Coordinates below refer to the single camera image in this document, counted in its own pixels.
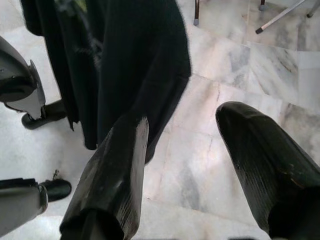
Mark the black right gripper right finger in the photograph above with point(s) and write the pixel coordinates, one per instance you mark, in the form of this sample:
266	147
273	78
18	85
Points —
270	175

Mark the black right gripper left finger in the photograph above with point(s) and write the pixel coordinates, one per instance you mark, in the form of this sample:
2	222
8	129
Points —
112	187

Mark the black shirt gold logo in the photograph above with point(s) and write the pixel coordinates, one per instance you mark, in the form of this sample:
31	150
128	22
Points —
140	62

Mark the silver metal clothes rack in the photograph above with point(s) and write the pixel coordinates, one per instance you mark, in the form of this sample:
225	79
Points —
282	15

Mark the brown furniture leg grey cap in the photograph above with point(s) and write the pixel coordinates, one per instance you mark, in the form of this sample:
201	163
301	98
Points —
262	5
197	12

